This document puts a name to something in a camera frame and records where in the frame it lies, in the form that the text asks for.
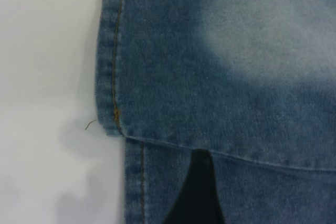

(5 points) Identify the blue denim shorts basketball print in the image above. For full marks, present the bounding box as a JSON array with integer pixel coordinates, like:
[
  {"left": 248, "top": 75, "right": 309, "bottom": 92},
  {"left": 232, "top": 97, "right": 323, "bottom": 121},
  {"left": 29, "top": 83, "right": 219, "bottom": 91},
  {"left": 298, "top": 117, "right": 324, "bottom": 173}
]
[{"left": 84, "top": 0, "right": 336, "bottom": 224}]

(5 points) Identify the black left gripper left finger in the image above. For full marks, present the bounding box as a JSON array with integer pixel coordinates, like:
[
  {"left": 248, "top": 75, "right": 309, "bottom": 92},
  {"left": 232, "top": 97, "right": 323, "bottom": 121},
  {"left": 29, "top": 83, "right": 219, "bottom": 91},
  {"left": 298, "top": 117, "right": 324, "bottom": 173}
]
[{"left": 164, "top": 150, "right": 202, "bottom": 224}]

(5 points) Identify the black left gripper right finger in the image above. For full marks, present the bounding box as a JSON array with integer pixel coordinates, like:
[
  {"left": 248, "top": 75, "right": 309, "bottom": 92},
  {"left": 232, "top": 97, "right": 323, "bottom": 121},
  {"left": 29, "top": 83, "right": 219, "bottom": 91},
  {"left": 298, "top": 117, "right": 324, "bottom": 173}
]
[{"left": 195, "top": 150, "right": 226, "bottom": 224}]

